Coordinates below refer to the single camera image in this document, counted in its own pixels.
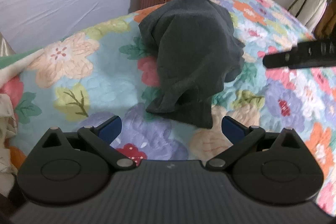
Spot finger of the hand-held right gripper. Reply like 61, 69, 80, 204
262, 40, 336, 69

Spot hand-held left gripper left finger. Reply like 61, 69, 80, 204
39, 115, 137, 171

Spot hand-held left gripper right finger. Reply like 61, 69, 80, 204
205, 116, 306, 171

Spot dark grey garment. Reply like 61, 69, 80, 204
138, 0, 245, 129

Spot brown hanging garment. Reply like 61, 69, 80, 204
314, 0, 336, 39

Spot floral quilted blanket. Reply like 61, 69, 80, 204
0, 0, 336, 215

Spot cream crumpled cloth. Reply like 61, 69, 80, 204
0, 93, 19, 179

